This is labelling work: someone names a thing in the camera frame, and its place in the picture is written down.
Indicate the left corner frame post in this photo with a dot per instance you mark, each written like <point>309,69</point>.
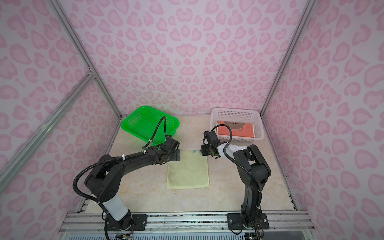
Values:
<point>64,20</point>

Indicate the white plastic basket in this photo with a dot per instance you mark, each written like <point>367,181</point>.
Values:
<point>243,116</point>

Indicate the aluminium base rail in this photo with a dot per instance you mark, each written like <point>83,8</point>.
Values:
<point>272,225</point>

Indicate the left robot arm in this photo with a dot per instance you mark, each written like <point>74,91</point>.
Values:
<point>94,180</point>

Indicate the light green towel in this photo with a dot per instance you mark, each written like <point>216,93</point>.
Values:
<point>190,172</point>

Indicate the red brown towel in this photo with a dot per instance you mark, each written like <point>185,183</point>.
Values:
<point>245,130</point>

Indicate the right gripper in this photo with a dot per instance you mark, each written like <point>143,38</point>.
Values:
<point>201,150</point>

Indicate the green plastic basket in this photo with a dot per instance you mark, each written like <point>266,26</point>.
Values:
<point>148,123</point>

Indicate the corner frame post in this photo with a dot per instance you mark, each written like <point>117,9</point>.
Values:
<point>64,20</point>
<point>307,13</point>

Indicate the diagonal aluminium frame bar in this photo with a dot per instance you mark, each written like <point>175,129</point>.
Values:
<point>19,160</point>

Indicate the right corner frame post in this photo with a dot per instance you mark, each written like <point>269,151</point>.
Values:
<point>307,13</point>

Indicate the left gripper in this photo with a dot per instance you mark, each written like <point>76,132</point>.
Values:
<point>177,156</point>

